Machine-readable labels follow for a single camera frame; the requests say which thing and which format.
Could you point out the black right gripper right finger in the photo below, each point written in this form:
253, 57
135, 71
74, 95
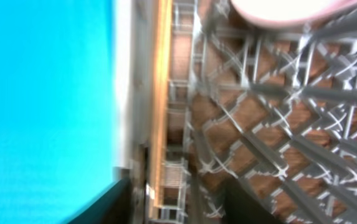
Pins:
241, 208

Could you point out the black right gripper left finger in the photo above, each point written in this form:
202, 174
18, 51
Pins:
113, 207

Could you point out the large white plate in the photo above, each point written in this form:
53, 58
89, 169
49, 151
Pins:
288, 13

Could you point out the wooden chopstick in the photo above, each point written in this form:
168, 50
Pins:
160, 75

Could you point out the grey dishwasher rack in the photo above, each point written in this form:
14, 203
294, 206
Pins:
275, 109

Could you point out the teal serving tray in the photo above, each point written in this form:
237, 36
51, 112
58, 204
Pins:
56, 108

